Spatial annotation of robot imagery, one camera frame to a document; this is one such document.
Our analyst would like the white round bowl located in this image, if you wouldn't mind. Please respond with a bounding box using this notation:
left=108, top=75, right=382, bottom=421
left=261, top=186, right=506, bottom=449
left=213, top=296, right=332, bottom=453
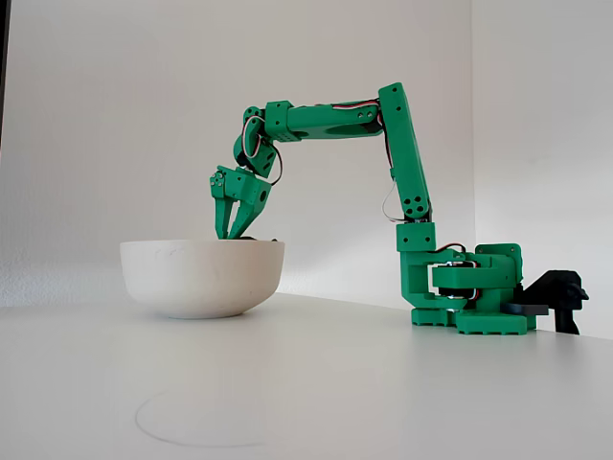
left=119, top=239, right=286, bottom=321

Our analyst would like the black table clamp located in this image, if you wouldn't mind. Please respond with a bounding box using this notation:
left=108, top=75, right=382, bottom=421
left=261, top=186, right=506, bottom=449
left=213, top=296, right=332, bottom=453
left=506, top=269, right=591, bottom=336

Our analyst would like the thin wrist servo cable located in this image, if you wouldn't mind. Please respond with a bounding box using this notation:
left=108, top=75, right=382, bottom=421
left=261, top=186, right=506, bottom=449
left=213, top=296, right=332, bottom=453
left=241, top=118, right=284, bottom=187

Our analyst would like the thin upper arm cable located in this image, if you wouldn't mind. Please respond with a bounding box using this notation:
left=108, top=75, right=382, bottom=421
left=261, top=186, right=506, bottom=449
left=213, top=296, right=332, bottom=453
left=381, top=143, right=402, bottom=224

